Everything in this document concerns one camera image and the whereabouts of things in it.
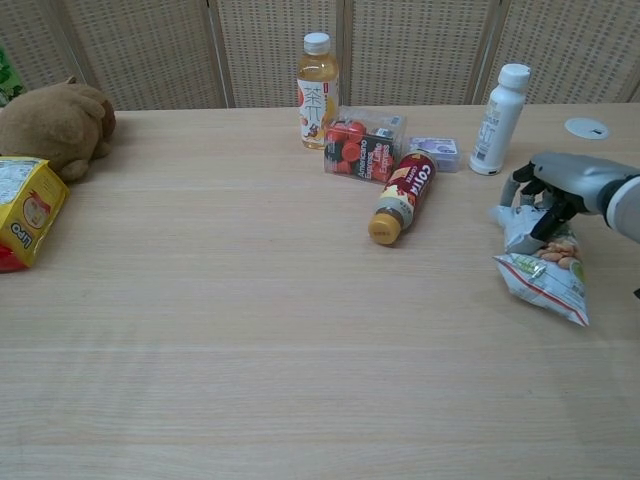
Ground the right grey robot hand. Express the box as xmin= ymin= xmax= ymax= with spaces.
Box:
xmin=500 ymin=152 xmax=640 ymax=242

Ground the round grey cable grommet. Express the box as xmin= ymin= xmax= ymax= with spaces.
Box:
xmin=564 ymin=117 xmax=611 ymax=139

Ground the yellow Lipo snack bag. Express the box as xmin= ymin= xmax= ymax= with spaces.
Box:
xmin=0 ymin=156 xmax=72 ymax=274

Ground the woven rattan folding screen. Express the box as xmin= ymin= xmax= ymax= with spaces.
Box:
xmin=0 ymin=0 xmax=640 ymax=111

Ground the clear coffee capsule box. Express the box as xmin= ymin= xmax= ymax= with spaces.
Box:
xmin=322 ymin=105 xmax=409 ymax=185

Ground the red Costa coffee bottle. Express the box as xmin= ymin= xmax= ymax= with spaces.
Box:
xmin=367 ymin=152 xmax=440 ymax=247

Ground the white plastic drink bottle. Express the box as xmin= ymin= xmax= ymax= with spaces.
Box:
xmin=468 ymin=63 xmax=533 ymax=177

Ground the small purple clear box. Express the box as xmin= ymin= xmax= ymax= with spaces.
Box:
xmin=408 ymin=136 xmax=463 ymax=175

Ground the brown plush toy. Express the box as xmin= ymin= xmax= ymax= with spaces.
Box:
xmin=0 ymin=75 xmax=118 ymax=184

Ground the white peanut snack bag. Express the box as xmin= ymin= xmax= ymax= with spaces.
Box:
xmin=487 ymin=203 xmax=591 ymax=328

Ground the yellow tea drink bottle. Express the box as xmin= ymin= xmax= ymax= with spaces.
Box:
xmin=296 ymin=32 xmax=341 ymax=151

